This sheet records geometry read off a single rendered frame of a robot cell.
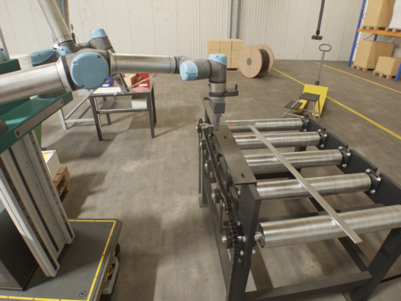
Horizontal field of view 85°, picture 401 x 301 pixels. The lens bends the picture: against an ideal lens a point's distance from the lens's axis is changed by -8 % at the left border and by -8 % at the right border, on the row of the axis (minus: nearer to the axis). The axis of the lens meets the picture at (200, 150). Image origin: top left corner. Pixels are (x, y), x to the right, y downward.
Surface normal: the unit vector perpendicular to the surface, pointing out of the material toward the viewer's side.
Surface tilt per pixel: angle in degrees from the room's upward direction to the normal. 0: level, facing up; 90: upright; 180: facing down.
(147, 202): 0
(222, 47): 90
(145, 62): 70
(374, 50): 90
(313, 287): 0
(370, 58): 90
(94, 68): 89
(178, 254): 0
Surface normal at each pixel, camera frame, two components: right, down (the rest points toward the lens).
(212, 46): 0.04, 0.50
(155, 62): 0.45, 0.11
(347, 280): 0.00, -0.87
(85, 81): 0.55, 0.40
